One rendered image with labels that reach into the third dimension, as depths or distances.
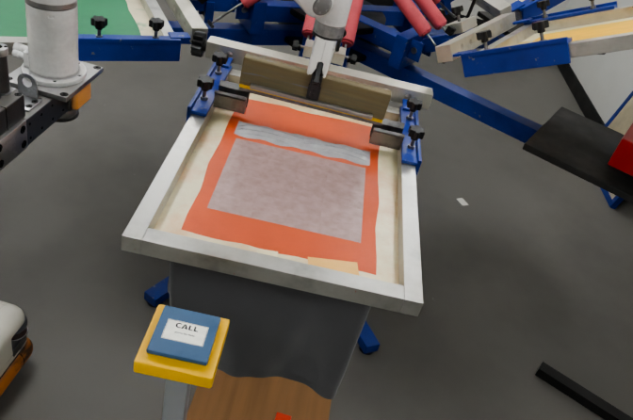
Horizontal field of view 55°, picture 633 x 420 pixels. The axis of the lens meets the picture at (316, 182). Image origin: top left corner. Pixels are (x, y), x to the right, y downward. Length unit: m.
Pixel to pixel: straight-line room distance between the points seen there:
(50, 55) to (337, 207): 0.68
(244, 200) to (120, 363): 1.03
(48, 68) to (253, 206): 0.50
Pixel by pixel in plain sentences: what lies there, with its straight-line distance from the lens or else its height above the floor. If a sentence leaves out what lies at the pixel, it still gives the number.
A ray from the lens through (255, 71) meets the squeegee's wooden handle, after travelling 1.57.
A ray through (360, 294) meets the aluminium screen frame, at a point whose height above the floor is 0.98.
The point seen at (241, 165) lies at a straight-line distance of 1.48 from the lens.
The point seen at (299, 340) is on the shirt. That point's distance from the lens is 1.46.
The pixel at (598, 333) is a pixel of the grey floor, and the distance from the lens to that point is 3.02.
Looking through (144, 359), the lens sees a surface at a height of 0.95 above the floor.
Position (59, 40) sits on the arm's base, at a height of 1.23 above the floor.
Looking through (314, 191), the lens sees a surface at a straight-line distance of 1.45.
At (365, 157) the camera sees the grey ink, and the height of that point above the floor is 0.96.
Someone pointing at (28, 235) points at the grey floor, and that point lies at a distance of 2.71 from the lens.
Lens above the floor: 1.80
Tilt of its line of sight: 35 degrees down
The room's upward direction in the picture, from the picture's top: 14 degrees clockwise
